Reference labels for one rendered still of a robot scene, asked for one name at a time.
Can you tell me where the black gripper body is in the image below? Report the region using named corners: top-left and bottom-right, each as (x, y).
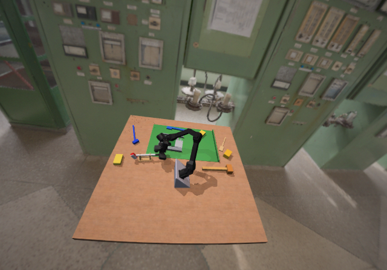
top-left (158, 143), bottom-right (167, 160)

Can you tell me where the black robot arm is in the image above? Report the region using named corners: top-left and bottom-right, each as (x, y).
top-left (154, 128), bottom-right (203, 179)

